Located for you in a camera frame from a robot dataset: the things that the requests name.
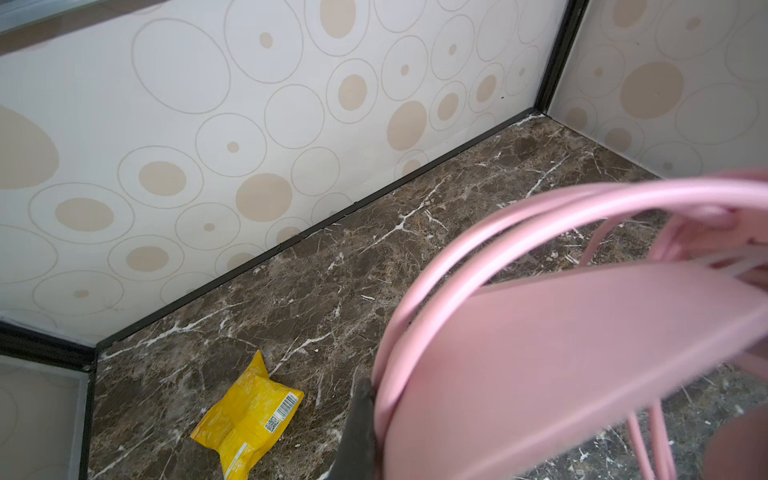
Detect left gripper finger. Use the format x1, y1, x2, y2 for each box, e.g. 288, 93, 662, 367
327, 378, 380, 480

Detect pink cat-ear headphones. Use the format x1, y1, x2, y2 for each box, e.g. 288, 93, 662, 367
372, 169, 767, 479

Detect yellow snack packet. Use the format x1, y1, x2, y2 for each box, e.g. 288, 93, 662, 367
190, 351, 304, 479

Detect left black frame post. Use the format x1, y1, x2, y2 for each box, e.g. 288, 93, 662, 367
1, 318, 98, 479

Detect black frame post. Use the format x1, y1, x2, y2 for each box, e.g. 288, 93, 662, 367
1, 318, 98, 479
533, 0, 590, 115

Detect right black frame post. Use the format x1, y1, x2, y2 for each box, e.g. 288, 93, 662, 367
533, 0, 590, 115

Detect back aluminium rail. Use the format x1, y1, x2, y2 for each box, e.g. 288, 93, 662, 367
1, 0, 98, 33

